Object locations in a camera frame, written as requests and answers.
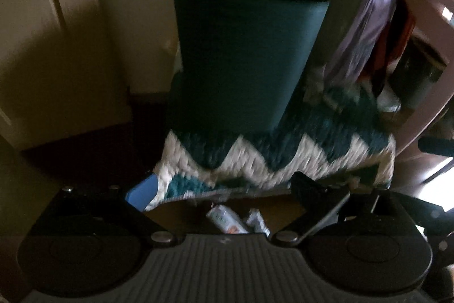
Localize beige door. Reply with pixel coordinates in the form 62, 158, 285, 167
1, 0, 115, 149

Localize white snack wrapper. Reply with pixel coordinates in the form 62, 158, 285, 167
206, 204, 249, 235

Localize small white wrapper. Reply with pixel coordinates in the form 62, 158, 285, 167
245, 208, 270, 237

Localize teal white zigzag knitted blanket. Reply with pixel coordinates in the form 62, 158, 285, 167
145, 85, 396, 211

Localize purple grey backpack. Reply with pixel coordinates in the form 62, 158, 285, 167
309, 0, 396, 87

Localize blue pad under blanket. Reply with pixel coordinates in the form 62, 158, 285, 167
125, 174, 159, 212

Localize teal plastic trash bin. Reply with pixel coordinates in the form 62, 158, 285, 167
174, 0, 329, 134

